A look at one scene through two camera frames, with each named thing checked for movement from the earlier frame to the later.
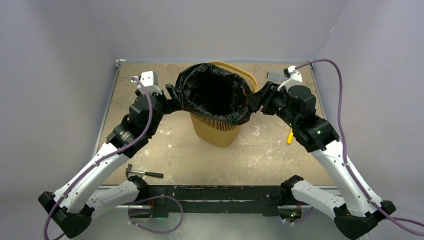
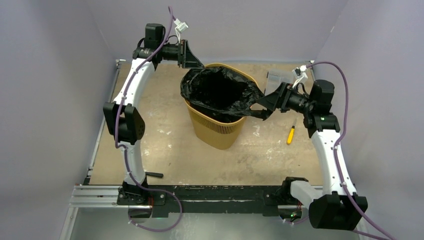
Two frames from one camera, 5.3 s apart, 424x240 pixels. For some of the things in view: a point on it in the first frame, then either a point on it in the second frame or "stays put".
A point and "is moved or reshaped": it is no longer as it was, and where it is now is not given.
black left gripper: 172,105 to 188,60
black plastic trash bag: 210,89 is moved or reshaped
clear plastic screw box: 277,76 stays put
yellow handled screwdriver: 290,137 stays put
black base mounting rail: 219,199 stays put
